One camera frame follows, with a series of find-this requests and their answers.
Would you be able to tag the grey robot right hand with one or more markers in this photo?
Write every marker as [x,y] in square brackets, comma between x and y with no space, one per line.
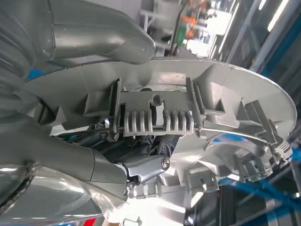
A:
[59,156]

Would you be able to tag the red barrier belt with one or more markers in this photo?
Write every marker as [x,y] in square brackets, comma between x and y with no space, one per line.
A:
[89,222]

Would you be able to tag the ceiling light strip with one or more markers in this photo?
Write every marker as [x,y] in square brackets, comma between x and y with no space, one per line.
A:
[277,15]

